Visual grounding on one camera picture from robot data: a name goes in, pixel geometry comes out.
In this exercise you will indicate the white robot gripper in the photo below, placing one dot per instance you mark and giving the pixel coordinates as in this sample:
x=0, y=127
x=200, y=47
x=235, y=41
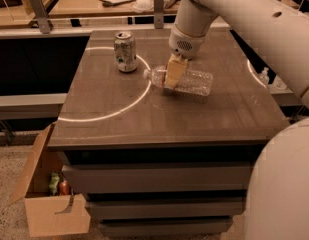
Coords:
x=184, y=45

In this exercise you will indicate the clear plastic water bottle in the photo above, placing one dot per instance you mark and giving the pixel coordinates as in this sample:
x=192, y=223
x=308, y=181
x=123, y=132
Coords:
x=192, y=82

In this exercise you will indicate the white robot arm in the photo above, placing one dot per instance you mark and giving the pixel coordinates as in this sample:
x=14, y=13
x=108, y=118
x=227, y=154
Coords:
x=277, y=206

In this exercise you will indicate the clear bottle behind cabinet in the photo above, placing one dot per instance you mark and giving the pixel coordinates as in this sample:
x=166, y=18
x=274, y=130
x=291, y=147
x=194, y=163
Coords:
x=263, y=76

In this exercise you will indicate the white green soda can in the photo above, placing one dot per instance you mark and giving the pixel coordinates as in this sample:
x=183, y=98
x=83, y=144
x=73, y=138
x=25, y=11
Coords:
x=125, y=51

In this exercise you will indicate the white face mask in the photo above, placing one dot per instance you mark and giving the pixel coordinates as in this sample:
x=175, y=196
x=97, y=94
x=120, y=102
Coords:
x=140, y=6

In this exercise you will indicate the grey drawer cabinet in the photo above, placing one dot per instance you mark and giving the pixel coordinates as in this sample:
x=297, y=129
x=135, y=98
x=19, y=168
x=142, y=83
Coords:
x=115, y=118

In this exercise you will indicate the top grey drawer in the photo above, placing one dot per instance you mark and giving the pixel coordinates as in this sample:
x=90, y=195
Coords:
x=151, y=178

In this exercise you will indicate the grey drawer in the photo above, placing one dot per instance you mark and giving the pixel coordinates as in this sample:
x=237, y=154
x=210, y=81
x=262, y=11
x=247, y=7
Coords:
x=151, y=178
x=203, y=207
x=163, y=227

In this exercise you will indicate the middle grey drawer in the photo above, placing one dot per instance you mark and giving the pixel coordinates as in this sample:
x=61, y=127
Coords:
x=203, y=207

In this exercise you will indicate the red can in box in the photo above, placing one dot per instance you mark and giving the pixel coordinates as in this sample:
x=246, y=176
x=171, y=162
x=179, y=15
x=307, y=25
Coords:
x=64, y=188

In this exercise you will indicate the green snack bag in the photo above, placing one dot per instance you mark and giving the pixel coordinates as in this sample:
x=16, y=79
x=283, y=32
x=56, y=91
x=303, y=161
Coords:
x=54, y=182

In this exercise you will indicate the bottom grey drawer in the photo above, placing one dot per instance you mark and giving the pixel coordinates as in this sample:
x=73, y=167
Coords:
x=163, y=227

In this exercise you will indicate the open cardboard box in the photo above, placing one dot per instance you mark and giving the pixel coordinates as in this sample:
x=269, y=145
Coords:
x=48, y=215

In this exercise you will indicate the middle metal bracket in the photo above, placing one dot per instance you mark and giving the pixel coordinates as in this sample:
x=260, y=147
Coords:
x=158, y=14

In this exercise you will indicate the metal bracket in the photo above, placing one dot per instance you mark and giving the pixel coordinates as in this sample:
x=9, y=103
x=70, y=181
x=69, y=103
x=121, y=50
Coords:
x=41, y=15
x=158, y=14

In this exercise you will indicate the left metal bracket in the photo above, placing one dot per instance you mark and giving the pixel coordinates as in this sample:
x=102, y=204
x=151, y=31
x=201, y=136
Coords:
x=41, y=15

